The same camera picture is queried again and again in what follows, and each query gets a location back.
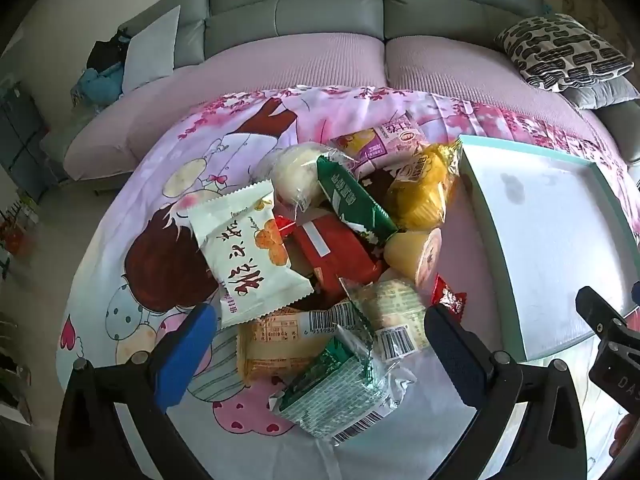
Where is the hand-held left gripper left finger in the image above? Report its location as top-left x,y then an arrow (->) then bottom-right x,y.
54,302 -> 218,480

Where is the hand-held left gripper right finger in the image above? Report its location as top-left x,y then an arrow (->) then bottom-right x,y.
424,304 -> 588,480

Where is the small red candy packet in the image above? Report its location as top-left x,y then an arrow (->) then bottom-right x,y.
430,274 -> 468,315

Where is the clear cake packet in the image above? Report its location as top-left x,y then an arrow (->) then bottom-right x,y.
340,277 -> 431,361

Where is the orange print cracker packet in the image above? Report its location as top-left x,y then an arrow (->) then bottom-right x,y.
236,302 -> 373,381

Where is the teal rimmed white tray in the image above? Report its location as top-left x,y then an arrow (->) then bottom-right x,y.
457,134 -> 640,363

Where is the yellow jelly cup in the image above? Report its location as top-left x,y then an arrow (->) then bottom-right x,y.
384,227 -> 443,286

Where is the white orange print snack packet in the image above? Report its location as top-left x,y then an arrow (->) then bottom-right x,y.
187,180 -> 315,330

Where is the green grid snack packet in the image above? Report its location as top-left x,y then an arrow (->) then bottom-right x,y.
270,327 -> 416,446

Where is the red snack packet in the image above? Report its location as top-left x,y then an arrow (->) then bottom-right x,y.
275,212 -> 386,291

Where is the long green snack packet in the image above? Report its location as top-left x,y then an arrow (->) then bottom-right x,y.
316,154 -> 399,241

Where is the person's right hand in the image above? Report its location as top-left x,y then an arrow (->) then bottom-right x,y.
611,412 -> 640,461

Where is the yellow bread packet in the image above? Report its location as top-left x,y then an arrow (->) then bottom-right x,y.
387,140 -> 463,231

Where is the printed blanket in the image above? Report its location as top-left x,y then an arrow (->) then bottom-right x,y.
55,85 -> 640,480

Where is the grey pillow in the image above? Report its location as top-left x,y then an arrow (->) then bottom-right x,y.
565,75 -> 640,111

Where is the round bun in clear wrap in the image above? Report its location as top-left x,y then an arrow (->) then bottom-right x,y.
270,142 -> 341,211

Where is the purple pink snack packet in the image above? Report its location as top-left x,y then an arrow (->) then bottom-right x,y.
330,122 -> 426,178

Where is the black white patterned pillow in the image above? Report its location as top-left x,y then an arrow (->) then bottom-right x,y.
495,12 -> 633,93

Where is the blue cloth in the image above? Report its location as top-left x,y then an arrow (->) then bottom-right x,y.
80,65 -> 126,106

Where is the dark cabinet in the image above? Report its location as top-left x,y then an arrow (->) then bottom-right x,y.
0,80 -> 46,186

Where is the black bag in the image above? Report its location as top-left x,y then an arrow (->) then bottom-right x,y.
86,30 -> 132,73

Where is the grey sofa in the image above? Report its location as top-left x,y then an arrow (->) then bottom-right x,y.
117,0 -> 640,166

